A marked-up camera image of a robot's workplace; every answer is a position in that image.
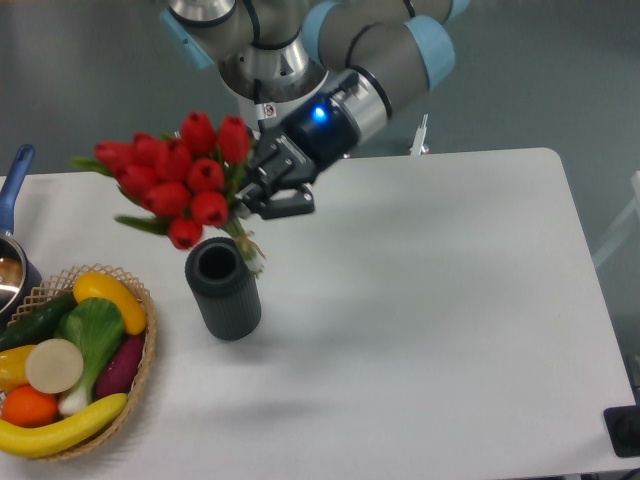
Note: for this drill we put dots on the yellow bell pepper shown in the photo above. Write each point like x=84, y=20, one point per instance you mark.
x=12, y=367

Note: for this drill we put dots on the woven wicker basket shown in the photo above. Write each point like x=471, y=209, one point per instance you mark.
x=62, y=283

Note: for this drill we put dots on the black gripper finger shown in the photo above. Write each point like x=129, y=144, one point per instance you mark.
x=250, y=200
x=290, y=203

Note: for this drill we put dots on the white metal base frame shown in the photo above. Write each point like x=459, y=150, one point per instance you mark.
x=417, y=137

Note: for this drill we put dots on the dark green cucumber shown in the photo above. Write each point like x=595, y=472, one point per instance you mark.
x=38, y=324

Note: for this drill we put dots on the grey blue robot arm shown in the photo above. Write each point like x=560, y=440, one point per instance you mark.
x=313, y=79

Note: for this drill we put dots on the red tulip bouquet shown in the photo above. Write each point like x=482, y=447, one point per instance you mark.
x=186, y=181

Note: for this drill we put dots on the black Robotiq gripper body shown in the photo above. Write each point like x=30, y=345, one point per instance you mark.
x=286, y=157

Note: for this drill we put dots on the yellow banana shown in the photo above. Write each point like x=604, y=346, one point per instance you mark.
x=38, y=442

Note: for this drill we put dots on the black device table edge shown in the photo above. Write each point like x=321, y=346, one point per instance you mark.
x=623, y=429

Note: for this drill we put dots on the beige round slice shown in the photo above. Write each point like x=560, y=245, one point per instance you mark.
x=54, y=366

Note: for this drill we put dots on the purple sweet potato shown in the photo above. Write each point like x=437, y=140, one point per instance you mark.
x=119, y=374

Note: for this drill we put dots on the blue handled saucepan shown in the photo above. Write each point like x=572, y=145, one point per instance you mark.
x=18, y=275

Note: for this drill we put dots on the green bok choy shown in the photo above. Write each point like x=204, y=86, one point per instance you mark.
x=95, y=327

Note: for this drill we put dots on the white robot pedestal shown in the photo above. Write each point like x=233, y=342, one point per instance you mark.
x=264, y=114

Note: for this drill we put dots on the dark grey ribbed vase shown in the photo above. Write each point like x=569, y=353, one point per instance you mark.
x=224, y=289

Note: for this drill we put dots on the yellow squash upper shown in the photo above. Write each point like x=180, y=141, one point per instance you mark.
x=98, y=285

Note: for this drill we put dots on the orange fruit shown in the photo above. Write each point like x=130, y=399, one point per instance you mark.
x=29, y=408

